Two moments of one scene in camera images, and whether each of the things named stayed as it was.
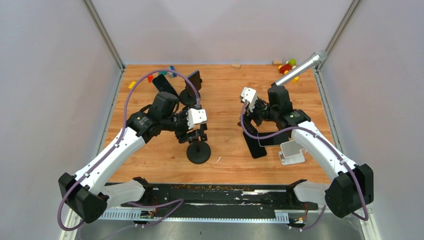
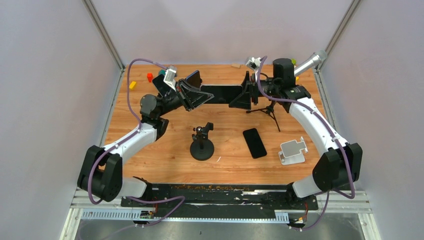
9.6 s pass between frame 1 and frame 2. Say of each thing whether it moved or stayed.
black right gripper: moved
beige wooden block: stayed
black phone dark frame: stayed
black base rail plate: stayed
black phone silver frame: moved
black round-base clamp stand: moved
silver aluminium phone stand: stayed
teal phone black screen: stayed
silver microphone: stayed
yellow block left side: stayed
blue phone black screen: stayed
